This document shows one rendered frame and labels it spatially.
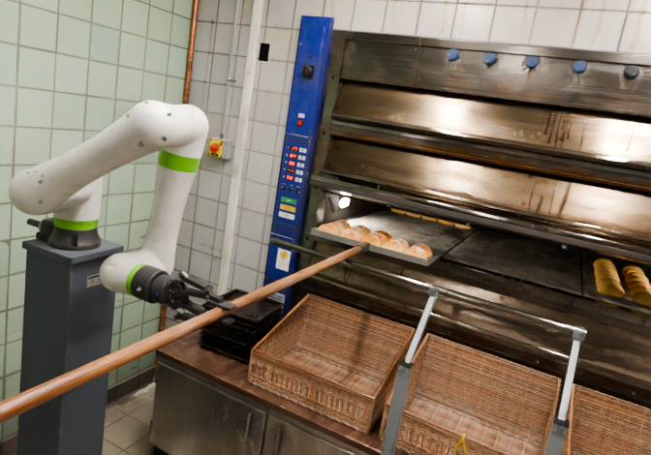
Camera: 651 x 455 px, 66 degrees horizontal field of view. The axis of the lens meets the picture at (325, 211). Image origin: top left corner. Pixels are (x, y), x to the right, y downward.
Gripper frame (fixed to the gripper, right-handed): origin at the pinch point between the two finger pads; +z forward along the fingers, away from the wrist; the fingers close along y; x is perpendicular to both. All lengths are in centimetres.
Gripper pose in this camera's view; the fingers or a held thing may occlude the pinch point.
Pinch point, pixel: (221, 311)
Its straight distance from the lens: 129.9
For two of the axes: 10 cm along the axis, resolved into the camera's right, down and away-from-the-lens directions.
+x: -4.3, 1.0, -9.0
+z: 8.9, 2.3, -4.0
